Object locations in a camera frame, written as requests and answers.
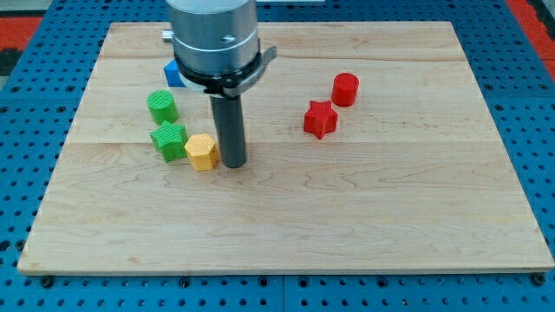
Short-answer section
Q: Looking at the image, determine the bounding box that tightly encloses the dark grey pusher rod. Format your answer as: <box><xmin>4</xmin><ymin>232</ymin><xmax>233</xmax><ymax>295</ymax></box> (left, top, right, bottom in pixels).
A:
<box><xmin>210</xmin><ymin>96</ymin><xmax>247</xmax><ymax>168</ymax></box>

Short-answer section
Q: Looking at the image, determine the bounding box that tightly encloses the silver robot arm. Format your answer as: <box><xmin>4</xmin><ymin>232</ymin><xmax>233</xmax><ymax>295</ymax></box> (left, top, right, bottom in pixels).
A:
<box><xmin>166</xmin><ymin>0</ymin><xmax>278</xmax><ymax>168</ymax></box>

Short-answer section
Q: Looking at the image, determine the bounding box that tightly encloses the wooden board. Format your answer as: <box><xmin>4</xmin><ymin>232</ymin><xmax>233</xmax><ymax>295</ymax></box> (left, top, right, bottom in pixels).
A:
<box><xmin>18</xmin><ymin>22</ymin><xmax>554</xmax><ymax>276</ymax></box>

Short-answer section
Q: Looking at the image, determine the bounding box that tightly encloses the yellow hexagon block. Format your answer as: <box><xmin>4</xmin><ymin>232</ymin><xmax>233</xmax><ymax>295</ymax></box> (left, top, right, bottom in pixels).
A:
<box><xmin>185</xmin><ymin>133</ymin><xmax>219</xmax><ymax>171</ymax></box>

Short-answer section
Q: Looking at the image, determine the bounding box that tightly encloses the green star block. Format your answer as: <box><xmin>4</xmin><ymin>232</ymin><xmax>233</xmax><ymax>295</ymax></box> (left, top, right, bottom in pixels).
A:
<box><xmin>150</xmin><ymin>120</ymin><xmax>188</xmax><ymax>163</ymax></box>

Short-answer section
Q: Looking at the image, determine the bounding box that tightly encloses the blue block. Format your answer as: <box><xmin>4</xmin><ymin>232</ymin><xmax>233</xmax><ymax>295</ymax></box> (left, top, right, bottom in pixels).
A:
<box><xmin>163</xmin><ymin>60</ymin><xmax>186</xmax><ymax>88</ymax></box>

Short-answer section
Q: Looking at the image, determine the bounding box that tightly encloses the green cylinder block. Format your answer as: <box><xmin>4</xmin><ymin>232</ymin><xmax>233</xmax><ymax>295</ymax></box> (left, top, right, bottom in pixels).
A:
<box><xmin>147</xmin><ymin>90</ymin><xmax>179</xmax><ymax>125</ymax></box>

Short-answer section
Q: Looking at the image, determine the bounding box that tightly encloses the red star block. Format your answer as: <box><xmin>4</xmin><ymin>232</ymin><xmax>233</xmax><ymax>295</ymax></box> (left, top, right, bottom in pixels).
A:
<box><xmin>304</xmin><ymin>101</ymin><xmax>338</xmax><ymax>140</ymax></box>

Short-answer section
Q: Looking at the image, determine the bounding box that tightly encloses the red cylinder block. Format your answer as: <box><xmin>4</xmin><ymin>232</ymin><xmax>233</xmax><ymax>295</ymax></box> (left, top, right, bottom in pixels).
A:
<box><xmin>331</xmin><ymin>73</ymin><xmax>360</xmax><ymax>107</ymax></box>

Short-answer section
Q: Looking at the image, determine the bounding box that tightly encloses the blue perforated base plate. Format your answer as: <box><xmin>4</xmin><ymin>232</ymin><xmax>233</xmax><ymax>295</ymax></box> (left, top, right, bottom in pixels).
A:
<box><xmin>1</xmin><ymin>0</ymin><xmax>554</xmax><ymax>311</ymax></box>

